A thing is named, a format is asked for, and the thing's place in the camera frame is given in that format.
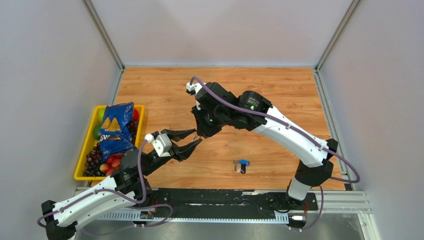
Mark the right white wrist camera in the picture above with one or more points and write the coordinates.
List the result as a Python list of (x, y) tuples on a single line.
[(192, 89)]

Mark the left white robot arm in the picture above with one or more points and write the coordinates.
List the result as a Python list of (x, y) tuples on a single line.
[(125, 187)]

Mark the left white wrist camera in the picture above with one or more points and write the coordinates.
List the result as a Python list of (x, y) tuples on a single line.
[(161, 144)]

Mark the blue capped key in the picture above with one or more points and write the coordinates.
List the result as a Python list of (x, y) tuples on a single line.
[(237, 164)]

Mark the blue chips bag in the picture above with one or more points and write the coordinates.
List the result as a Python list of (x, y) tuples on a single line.
[(115, 137)]

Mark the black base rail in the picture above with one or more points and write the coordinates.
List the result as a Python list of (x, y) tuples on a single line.
[(225, 204)]

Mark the red peach fruits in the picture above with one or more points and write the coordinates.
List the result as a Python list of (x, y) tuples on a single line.
[(112, 163)]

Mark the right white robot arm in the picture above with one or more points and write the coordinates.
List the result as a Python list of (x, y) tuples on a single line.
[(314, 153)]

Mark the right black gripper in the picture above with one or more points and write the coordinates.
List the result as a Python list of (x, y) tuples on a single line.
[(203, 129)]

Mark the green apple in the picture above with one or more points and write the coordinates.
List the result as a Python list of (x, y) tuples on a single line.
[(96, 132)]

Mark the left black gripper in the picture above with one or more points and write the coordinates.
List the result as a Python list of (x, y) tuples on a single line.
[(182, 153)]

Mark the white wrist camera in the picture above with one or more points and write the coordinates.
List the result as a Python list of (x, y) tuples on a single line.
[(161, 144), (192, 89)]

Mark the purple grape bunch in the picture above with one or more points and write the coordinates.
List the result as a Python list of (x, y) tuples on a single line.
[(94, 159)]

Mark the yellow plastic tray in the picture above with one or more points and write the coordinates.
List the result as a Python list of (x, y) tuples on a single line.
[(90, 142)]

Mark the lime green fruit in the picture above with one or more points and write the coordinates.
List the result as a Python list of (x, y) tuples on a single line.
[(100, 114)]

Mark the red apple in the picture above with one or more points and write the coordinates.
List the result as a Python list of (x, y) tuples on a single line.
[(135, 115)]

